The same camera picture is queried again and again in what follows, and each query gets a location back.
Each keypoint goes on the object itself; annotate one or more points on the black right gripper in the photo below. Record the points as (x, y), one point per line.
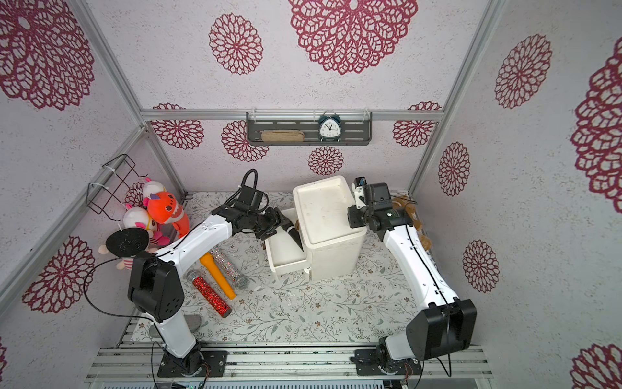
(355, 215)

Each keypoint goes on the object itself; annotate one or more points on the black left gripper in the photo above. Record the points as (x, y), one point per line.
(277, 219)

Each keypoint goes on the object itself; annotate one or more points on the black microphone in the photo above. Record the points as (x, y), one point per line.
(293, 233)

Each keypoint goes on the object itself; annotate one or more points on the white three-drawer cabinet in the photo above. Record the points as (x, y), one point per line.
(331, 248)

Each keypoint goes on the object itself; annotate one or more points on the orange microphone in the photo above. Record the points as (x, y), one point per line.
(209, 263)

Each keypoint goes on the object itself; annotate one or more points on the glitter silver microphone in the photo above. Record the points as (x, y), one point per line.
(235, 277)

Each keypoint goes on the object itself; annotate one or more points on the red glitter microphone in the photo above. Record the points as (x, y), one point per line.
(217, 303)

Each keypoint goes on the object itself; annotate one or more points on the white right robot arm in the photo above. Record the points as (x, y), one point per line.
(444, 323)

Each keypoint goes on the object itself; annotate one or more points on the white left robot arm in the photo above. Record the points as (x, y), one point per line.
(155, 285)

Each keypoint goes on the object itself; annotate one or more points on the brown teddy bear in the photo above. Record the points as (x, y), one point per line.
(415, 214)

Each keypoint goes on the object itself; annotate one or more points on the red orange plush fish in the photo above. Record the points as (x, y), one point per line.
(164, 209)

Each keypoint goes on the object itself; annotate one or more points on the floral table mat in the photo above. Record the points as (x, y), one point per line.
(373, 301)

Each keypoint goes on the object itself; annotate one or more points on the green alarm clock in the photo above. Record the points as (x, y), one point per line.
(330, 129)

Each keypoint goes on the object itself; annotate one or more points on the pink white plush doll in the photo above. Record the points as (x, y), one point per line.
(141, 219)

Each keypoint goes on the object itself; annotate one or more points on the black haired plush doll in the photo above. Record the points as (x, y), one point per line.
(125, 244)

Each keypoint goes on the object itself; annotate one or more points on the dark grey wall shelf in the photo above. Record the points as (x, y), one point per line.
(357, 128)

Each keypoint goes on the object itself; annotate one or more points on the black wire basket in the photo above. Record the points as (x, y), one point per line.
(120, 187)

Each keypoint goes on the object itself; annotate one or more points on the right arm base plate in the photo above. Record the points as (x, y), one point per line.
(377, 361)

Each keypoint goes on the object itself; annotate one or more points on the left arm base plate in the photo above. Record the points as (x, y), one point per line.
(197, 363)

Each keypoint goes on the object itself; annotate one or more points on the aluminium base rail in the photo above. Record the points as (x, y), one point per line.
(240, 362)

